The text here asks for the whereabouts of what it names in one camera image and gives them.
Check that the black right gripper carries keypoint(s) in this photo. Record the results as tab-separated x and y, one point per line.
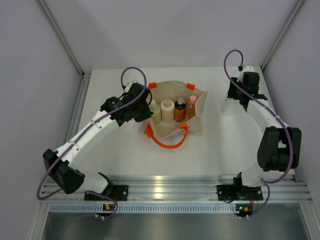
231	93

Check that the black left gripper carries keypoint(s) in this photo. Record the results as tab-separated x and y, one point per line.
147	113

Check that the white square bottle black cap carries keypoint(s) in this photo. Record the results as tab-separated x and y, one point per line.
228	105

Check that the beige canvas bag orange handles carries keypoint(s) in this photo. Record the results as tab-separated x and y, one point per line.
172	135

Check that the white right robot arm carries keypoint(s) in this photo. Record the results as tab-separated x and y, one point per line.
280	144

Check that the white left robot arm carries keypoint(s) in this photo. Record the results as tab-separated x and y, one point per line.
64	163

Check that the green pump lotion bottle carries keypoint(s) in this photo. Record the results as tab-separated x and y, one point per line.
155	108

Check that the cream cylindrical bottle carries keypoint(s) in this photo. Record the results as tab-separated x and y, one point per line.
167	107

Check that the orange bottle blue spray top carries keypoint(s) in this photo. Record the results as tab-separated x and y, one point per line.
179	109

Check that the amber bottle pink cap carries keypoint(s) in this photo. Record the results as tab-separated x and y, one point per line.
190	107

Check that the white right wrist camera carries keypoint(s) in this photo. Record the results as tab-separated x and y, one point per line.
243	69

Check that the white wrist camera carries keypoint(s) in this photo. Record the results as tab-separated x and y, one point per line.
243	69
128	86

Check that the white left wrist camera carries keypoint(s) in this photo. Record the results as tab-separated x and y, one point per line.
128	86

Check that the aluminium rail base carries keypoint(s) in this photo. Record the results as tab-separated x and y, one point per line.
201	189

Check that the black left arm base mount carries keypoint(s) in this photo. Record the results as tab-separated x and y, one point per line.
114	192

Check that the right aluminium frame post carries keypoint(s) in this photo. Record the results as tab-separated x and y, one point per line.
293	14

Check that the aluminium frame post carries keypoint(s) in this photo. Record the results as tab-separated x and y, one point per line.
293	14
59	34

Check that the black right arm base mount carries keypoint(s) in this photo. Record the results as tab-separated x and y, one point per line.
230	192

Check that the slotted grey cable duct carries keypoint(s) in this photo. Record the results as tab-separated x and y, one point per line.
146	208

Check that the left aluminium frame post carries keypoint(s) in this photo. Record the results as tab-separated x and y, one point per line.
59	34

